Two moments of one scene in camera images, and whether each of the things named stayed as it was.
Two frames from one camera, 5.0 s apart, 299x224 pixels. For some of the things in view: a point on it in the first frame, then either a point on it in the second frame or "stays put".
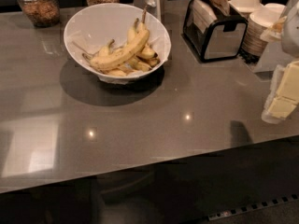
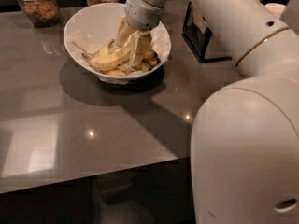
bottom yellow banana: [116, 73] stays put
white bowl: [92, 27] stays put
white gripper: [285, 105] → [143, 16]
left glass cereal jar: [39, 5] stays put
